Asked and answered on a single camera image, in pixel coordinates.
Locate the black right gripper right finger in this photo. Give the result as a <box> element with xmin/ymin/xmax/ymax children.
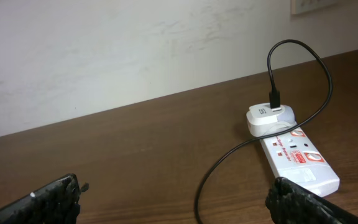
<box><xmin>265</xmin><ymin>177</ymin><xmax>358</xmax><ymax>224</ymax></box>

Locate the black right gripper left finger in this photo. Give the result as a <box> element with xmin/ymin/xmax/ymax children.
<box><xmin>0</xmin><ymin>174</ymin><xmax>89</xmax><ymax>224</ymax></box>

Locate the black USB charging cable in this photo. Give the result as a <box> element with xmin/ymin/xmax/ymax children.
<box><xmin>193</xmin><ymin>39</ymin><xmax>334</xmax><ymax>224</ymax></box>

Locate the white USB charger adapter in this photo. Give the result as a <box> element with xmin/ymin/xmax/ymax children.
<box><xmin>246</xmin><ymin>103</ymin><xmax>296</xmax><ymax>137</ymax></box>

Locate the white power strip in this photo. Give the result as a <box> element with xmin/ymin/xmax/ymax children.
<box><xmin>260</xmin><ymin>128</ymin><xmax>340</xmax><ymax>197</ymax></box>

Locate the white wall socket plate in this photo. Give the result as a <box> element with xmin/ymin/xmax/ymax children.
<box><xmin>291</xmin><ymin>0</ymin><xmax>339</xmax><ymax>15</ymax></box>

